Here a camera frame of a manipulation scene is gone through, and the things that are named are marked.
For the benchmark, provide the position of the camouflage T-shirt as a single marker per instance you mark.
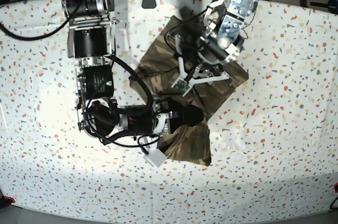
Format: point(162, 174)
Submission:
point(158, 68)

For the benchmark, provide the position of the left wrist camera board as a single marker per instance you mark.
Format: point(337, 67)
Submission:
point(182, 86)

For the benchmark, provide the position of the red table clamp right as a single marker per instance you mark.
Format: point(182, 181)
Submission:
point(335, 187)

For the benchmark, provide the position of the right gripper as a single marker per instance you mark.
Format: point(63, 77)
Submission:
point(169, 115)

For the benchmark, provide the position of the red table clamp left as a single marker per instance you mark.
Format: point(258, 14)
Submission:
point(5, 201)

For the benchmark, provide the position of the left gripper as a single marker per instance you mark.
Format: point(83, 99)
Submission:
point(211, 56)

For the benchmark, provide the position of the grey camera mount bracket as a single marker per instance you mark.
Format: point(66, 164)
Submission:
point(149, 4)

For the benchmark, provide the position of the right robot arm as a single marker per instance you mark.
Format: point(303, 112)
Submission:
point(99, 114)

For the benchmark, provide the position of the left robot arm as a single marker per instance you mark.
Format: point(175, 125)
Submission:
point(222, 21)

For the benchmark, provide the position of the red table clamp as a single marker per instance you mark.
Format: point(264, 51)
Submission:
point(335, 187)
point(5, 201)

